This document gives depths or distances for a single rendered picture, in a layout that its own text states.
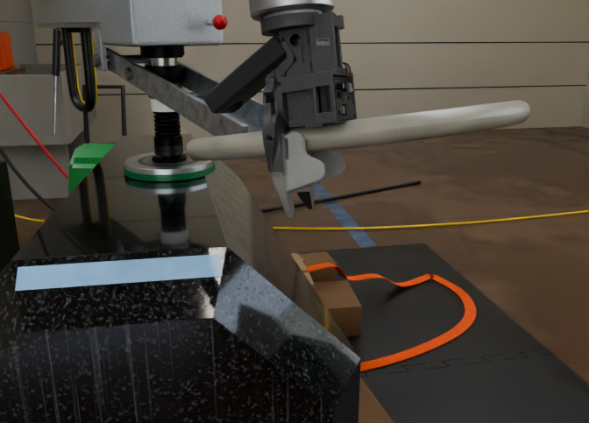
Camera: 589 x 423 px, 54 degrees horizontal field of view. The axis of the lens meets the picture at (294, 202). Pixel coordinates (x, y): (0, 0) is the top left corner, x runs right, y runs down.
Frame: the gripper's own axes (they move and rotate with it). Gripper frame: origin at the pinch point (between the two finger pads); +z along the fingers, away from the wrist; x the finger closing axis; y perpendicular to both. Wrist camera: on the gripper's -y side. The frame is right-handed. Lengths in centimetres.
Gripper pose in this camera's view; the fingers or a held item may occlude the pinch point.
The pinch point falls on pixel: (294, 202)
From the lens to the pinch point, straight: 65.6
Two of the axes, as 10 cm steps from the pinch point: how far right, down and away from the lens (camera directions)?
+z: 1.0, 9.8, 1.4
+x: 4.0, -1.7, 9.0
